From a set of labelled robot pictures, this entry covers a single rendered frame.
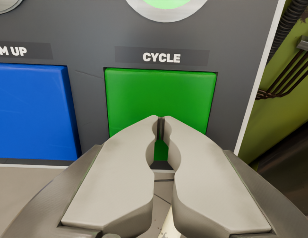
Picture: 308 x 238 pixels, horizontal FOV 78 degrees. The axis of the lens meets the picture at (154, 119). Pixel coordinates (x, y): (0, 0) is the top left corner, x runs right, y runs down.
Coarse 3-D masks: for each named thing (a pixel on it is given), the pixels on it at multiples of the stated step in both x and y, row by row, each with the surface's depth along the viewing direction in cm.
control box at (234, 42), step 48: (0, 0) 11; (48, 0) 11; (96, 0) 11; (192, 0) 11; (240, 0) 11; (0, 48) 12; (48, 48) 12; (96, 48) 12; (144, 48) 12; (192, 48) 12; (240, 48) 12; (96, 96) 14; (240, 96) 13; (240, 144) 16
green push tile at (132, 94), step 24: (120, 72) 12; (144, 72) 12; (168, 72) 12; (192, 72) 13; (120, 96) 13; (144, 96) 13; (168, 96) 13; (192, 96) 13; (120, 120) 14; (192, 120) 14
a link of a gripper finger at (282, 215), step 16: (240, 160) 8; (240, 176) 8; (256, 176) 8; (256, 192) 7; (272, 192) 7; (272, 208) 6; (288, 208) 6; (272, 224) 6; (288, 224) 6; (304, 224) 6
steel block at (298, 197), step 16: (304, 128) 50; (288, 144) 54; (304, 144) 47; (272, 160) 60; (288, 160) 51; (304, 160) 44; (272, 176) 55; (288, 176) 47; (304, 176) 42; (288, 192) 45; (304, 192) 39; (304, 208) 38
